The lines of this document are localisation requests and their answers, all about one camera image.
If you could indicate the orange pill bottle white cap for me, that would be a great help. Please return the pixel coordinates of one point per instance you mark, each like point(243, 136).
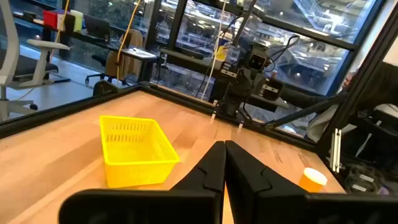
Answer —
point(312, 182)

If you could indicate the pale green box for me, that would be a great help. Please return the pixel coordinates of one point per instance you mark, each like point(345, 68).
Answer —
point(77, 20)

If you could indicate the silver laptop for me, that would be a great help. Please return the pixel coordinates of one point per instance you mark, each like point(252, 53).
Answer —
point(140, 53)

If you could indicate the white office chair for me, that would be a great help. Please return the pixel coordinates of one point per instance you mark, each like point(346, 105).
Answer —
point(9, 46)

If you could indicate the black laptop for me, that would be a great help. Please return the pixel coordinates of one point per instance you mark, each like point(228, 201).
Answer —
point(97, 27)

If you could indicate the silver aluminium bracket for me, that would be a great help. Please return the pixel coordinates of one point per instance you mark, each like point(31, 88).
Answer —
point(335, 149)

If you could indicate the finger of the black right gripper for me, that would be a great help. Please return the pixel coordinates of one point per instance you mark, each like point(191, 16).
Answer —
point(214, 110)
point(240, 127)

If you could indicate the black arched bracket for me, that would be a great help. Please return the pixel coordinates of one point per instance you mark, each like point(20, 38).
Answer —
point(104, 87)

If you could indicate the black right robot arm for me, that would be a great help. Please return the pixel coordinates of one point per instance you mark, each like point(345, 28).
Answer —
point(304, 98)

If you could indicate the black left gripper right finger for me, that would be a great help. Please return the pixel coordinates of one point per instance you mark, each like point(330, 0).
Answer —
point(280, 205)

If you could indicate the chair with brown coat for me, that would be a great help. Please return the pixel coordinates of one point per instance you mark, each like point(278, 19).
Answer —
point(129, 59)

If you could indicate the red box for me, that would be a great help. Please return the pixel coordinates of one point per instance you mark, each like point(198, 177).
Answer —
point(50, 18)

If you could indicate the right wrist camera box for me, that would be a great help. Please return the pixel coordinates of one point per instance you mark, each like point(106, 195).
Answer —
point(257, 62)

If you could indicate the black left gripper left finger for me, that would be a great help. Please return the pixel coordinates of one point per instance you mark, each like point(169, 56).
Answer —
point(174, 205)

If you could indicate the long black office desk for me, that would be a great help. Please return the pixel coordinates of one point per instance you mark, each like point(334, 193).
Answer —
point(74, 34)

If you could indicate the yellow plastic mesh basket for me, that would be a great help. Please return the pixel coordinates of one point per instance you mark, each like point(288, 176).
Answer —
point(136, 169)

